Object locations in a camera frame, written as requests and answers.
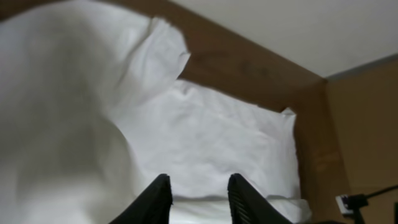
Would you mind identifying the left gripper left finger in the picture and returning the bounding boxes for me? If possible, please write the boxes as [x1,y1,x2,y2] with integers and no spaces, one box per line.
[109,174,173,224]

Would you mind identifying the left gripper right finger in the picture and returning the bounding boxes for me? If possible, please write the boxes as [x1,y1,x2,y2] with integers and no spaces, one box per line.
[228,174,292,224]

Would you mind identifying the white graphic t-shirt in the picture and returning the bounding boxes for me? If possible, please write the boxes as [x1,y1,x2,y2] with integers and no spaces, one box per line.
[1,1,312,223]

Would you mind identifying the black device with cable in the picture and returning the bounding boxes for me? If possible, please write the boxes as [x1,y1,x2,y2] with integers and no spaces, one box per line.
[335,185,397,224]

